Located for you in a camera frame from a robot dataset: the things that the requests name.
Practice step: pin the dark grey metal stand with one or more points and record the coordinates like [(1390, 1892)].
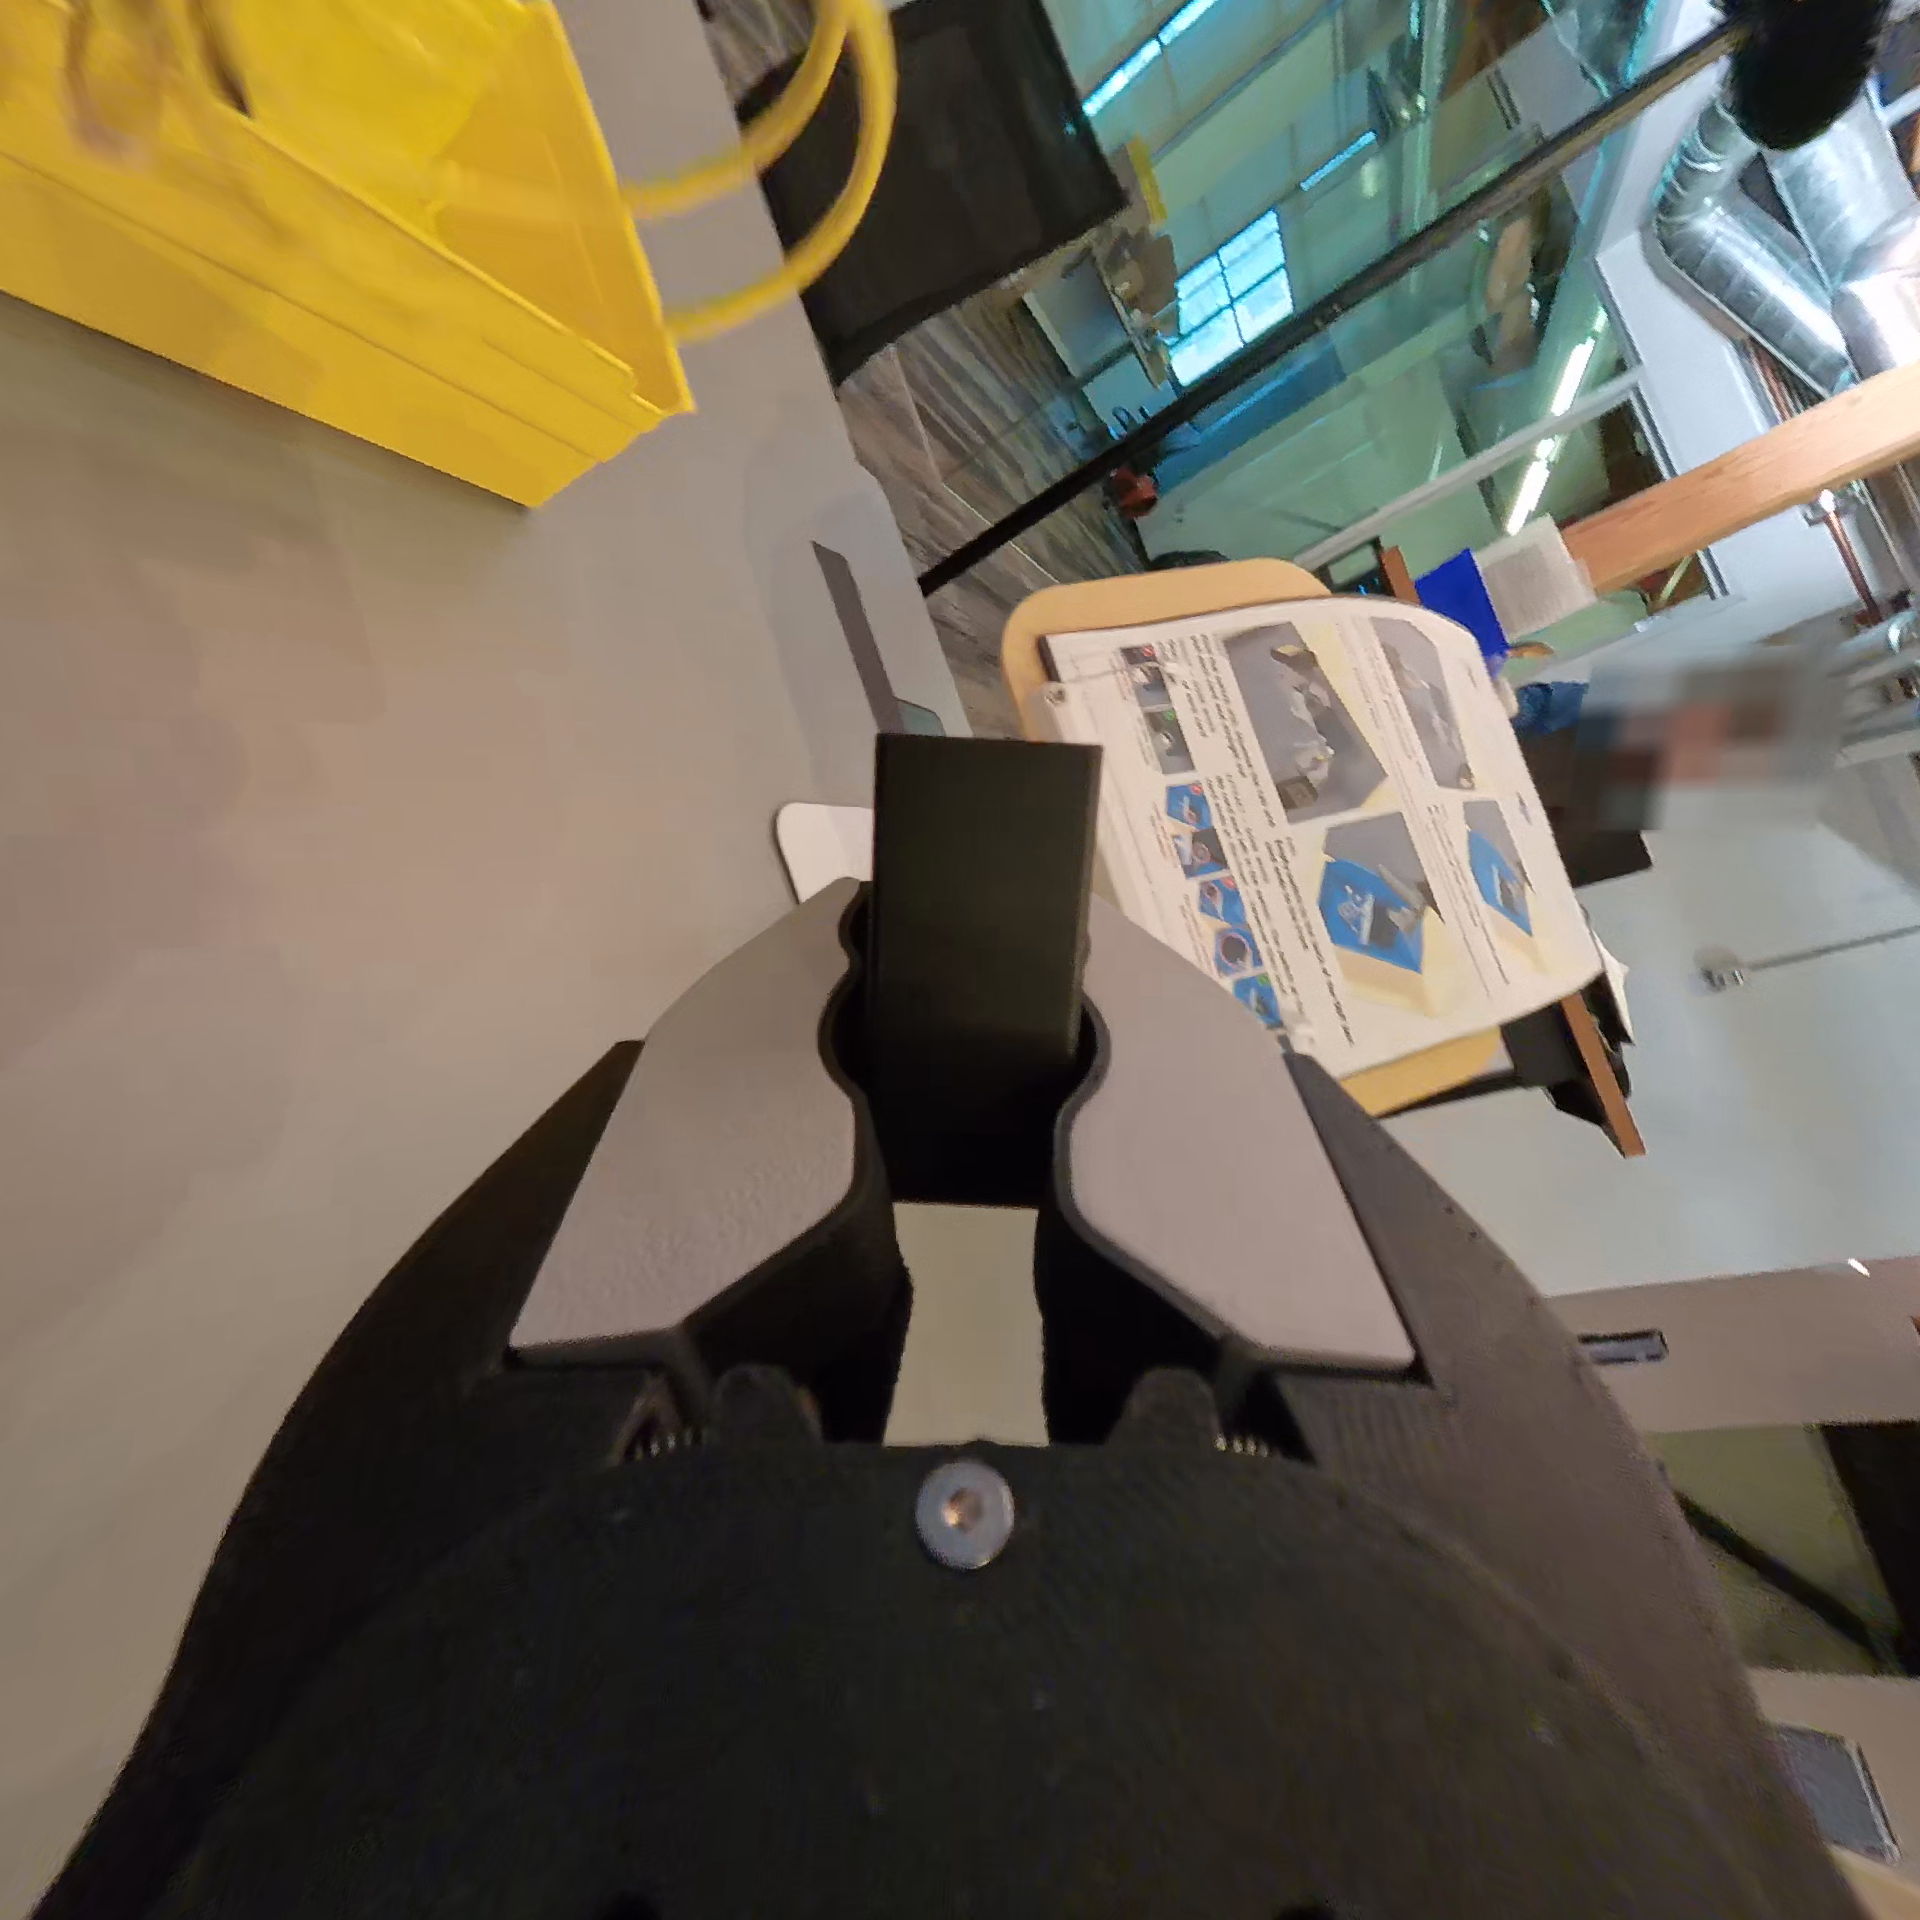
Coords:
[(885, 646)]

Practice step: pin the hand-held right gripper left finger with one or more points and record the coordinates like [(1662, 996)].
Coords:
[(705, 1154)]

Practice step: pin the black network switch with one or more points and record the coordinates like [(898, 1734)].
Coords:
[(973, 930)]

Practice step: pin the wooden ceiling beam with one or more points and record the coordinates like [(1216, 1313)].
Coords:
[(1755, 474)]

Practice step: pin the silver ventilation duct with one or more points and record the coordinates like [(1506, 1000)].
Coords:
[(1785, 240)]

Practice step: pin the yellow plastic bin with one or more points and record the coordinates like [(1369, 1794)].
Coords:
[(374, 225)]

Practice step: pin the black flat panel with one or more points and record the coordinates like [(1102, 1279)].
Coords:
[(960, 164)]

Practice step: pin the white flat plate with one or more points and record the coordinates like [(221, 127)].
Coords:
[(819, 848)]

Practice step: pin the printed instruction sheet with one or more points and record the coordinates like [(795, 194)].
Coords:
[(1320, 809)]

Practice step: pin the light wooden board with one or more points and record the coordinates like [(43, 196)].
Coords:
[(1440, 1073)]

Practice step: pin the grey side table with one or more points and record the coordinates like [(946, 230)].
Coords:
[(1740, 1336)]

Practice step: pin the black fuzzy microphone cover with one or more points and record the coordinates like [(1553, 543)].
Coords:
[(1809, 67)]

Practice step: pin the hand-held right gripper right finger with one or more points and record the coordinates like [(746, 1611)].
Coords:
[(1214, 1185)]

